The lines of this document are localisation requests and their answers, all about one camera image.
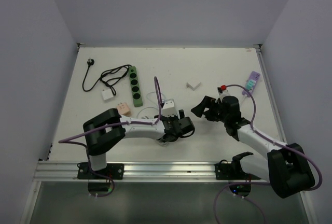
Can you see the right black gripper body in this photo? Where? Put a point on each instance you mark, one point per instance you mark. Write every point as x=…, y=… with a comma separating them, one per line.
x=217, y=107

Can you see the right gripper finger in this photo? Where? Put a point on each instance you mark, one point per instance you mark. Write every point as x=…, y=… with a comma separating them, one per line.
x=203, y=106
x=212, y=115

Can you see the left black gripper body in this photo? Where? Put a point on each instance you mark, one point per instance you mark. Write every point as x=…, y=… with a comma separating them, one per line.
x=180, y=115

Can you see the white charger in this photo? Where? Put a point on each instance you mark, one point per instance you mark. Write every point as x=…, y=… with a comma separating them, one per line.
x=193, y=84

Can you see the purple power strip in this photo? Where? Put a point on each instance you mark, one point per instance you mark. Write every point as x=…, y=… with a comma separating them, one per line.
x=253, y=75

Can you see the pink cube adapter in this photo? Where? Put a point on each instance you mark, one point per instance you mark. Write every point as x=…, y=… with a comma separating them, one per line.
x=124, y=109

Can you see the green power strip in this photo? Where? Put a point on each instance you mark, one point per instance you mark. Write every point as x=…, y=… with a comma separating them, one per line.
x=135, y=87

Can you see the white charger plug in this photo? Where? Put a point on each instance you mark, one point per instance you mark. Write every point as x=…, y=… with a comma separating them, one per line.
x=107, y=95

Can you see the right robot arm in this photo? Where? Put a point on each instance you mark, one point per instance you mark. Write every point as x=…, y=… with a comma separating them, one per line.
x=283, y=166

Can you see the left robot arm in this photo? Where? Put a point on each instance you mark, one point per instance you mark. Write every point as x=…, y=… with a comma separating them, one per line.
x=107, y=129

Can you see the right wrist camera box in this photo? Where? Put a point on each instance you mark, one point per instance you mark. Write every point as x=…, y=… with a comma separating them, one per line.
x=223, y=92

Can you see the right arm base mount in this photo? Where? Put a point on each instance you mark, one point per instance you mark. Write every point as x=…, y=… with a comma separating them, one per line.
x=225, y=170

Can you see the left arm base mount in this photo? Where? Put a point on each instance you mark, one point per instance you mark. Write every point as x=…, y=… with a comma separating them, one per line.
x=103, y=170

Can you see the aluminium front rail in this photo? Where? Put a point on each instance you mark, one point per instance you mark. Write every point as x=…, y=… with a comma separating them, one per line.
x=138, y=172

